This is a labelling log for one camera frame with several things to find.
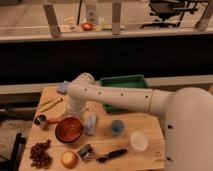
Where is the orange-brown bowl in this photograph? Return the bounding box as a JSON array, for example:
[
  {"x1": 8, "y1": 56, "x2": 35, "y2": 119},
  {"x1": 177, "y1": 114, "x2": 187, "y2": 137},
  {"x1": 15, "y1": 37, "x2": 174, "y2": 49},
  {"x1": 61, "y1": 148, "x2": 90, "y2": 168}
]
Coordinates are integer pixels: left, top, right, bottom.
[{"x1": 55, "y1": 117, "x2": 84, "y2": 143}]

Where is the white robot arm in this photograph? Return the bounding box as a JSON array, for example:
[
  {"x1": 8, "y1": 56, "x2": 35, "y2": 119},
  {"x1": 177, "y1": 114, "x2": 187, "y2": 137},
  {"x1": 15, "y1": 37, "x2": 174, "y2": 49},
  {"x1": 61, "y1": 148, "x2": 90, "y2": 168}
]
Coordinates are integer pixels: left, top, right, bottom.
[{"x1": 66, "y1": 73, "x2": 213, "y2": 171}]

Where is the green plastic bin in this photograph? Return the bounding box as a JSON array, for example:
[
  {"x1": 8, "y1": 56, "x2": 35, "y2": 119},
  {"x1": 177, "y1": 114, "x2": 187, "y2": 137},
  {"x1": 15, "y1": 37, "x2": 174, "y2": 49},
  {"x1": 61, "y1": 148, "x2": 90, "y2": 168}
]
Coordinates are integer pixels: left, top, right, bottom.
[{"x1": 100, "y1": 74, "x2": 148, "y2": 113}]

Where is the light blue sponge cloth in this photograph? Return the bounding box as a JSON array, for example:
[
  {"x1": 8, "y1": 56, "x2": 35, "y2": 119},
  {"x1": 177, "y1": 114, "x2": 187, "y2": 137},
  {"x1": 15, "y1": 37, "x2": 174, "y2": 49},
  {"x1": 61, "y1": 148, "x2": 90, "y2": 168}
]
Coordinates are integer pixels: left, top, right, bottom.
[{"x1": 84, "y1": 114, "x2": 97, "y2": 136}]

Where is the blue plastic cup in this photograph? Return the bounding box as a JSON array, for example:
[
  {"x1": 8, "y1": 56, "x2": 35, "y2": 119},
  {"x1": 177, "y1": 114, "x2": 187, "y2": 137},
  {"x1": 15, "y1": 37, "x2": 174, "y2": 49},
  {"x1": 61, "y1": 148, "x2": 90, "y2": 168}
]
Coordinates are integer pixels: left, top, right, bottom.
[{"x1": 110, "y1": 120, "x2": 124, "y2": 136}]

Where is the light blue crumpled cloth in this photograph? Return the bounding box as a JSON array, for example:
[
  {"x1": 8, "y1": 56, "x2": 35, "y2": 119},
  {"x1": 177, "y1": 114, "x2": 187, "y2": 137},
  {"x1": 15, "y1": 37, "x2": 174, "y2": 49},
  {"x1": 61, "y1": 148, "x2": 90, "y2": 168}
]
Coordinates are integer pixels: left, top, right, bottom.
[{"x1": 57, "y1": 80, "x2": 69, "y2": 95}]

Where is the red round object on shelf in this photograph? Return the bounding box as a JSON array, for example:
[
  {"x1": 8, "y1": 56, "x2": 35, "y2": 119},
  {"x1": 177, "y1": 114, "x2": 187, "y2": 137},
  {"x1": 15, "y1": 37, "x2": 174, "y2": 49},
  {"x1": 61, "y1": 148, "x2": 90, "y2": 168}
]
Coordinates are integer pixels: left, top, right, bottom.
[{"x1": 81, "y1": 23, "x2": 93, "y2": 31}]

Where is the white plastic cup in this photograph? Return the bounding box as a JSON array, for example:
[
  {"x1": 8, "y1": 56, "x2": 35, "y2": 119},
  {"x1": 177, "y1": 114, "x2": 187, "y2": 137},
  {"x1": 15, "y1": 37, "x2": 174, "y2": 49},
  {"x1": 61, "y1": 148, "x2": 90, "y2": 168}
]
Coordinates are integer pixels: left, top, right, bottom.
[{"x1": 130, "y1": 131, "x2": 149, "y2": 152}]

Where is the small dark can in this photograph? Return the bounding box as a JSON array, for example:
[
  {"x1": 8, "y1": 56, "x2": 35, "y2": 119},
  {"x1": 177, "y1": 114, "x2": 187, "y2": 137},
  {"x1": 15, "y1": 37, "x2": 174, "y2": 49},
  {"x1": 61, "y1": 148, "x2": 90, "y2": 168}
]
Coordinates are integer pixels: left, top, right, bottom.
[{"x1": 34, "y1": 114, "x2": 48, "y2": 129}]

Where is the yellow round fruit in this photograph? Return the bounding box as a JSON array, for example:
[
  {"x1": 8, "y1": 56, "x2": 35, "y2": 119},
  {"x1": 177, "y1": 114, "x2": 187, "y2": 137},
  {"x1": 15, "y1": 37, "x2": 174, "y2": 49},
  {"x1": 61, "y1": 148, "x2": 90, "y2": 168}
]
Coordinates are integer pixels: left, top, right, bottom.
[{"x1": 61, "y1": 151, "x2": 78, "y2": 169}]

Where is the black office chair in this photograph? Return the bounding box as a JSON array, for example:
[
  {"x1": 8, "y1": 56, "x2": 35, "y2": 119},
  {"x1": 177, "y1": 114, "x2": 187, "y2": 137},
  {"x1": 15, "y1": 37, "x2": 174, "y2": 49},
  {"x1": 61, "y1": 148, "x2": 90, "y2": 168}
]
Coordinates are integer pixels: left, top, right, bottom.
[{"x1": 141, "y1": 0, "x2": 198, "y2": 28}]

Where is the bunch of dark grapes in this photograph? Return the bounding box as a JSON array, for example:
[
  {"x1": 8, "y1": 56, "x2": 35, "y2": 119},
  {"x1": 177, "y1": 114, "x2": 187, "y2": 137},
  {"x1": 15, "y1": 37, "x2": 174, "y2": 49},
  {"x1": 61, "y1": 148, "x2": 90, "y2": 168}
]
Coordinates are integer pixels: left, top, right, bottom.
[{"x1": 30, "y1": 140, "x2": 52, "y2": 168}]

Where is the black chair left of table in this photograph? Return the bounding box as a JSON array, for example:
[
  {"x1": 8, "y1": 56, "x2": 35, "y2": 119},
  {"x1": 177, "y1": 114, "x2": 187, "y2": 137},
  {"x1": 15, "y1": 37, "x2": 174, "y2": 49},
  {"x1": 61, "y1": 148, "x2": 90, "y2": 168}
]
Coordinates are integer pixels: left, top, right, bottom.
[{"x1": 0, "y1": 133, "x2": 26, "y2": 171}]

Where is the black handled kitchen tool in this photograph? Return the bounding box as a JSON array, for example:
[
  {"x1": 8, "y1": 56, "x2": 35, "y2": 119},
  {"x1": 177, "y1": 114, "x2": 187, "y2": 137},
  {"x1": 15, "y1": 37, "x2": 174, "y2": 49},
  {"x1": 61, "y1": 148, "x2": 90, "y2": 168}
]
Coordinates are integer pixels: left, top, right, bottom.
[{"x1": 77, "y1": 144, "x2": 127, "y2": 163}]

